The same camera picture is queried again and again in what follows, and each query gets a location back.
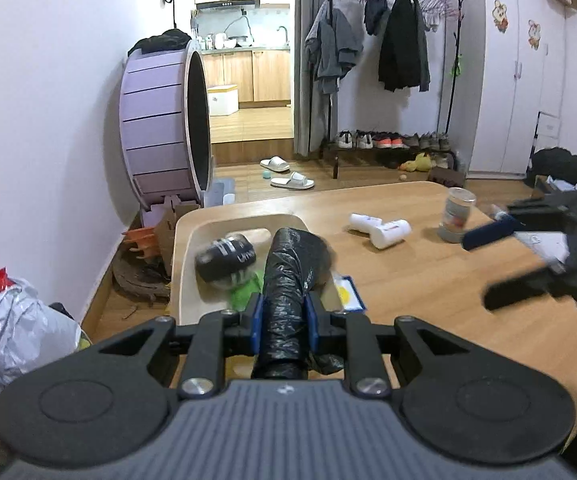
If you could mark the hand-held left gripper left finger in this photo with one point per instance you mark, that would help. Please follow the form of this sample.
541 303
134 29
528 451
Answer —
254 321

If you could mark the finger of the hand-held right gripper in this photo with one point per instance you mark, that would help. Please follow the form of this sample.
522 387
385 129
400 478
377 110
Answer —
493 233
523 286

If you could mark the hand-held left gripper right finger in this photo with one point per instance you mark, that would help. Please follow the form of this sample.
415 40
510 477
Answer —
313 321

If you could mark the black garbage bag roll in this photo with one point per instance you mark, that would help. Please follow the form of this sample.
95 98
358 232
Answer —
288 290

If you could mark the black can with white print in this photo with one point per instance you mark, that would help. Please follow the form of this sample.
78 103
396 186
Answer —
226 259

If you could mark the light wooden tray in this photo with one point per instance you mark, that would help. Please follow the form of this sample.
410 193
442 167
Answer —
193 290

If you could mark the green packet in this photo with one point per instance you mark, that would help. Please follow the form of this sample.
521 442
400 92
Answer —
245 291

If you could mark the grey can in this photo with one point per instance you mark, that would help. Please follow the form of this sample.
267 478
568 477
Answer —
456 216

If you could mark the white paper sheet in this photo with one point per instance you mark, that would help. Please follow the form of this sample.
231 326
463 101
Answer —
548 247

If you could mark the blue and yellow card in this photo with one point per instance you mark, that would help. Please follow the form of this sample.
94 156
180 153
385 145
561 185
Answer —
349 294

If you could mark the yellow plush toy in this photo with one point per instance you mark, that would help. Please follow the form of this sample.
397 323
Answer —
418 162

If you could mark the white bottle with red label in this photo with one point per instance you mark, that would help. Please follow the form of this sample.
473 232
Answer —
389 233

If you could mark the small white bottle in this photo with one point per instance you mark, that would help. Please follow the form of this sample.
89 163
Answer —
364 223

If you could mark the brown scratching mat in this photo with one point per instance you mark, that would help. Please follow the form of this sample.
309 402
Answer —
141 280

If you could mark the brown cardboard piece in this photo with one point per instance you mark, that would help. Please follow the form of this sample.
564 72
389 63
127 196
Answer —
168 230

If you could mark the row of shoes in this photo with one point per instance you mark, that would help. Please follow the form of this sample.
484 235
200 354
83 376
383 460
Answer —
393 140

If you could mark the orange plastic holder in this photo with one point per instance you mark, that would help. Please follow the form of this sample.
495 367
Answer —
138 242

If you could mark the white slipper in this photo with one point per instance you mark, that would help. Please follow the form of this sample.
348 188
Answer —
274 163
293 181

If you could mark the white wardrobe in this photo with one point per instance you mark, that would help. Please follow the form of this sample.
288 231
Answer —
518 70

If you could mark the black clothes rack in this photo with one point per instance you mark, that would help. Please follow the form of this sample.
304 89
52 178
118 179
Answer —
446 75

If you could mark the black hanging jacket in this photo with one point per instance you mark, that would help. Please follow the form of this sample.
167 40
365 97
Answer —
402 45

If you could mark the purple cat exercise wheel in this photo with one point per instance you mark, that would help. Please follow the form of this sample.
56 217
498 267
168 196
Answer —
161 125

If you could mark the white box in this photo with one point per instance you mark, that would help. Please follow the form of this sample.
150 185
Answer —
222 101

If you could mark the white plastic bag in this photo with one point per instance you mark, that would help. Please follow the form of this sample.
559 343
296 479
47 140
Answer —
18 330

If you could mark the grey hanging hoodie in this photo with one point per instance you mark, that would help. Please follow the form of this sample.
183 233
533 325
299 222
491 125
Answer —
331 55

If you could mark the wooden kitchen cabinet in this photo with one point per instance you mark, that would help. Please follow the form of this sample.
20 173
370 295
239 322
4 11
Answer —
246 75

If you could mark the dark hanging garment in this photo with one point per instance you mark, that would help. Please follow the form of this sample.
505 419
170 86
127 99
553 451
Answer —
376 15

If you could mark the grey curtain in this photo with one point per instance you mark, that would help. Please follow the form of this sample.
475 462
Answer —
311 60

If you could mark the cartoon wall sticker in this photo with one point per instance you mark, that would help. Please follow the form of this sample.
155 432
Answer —
534 35
500 16

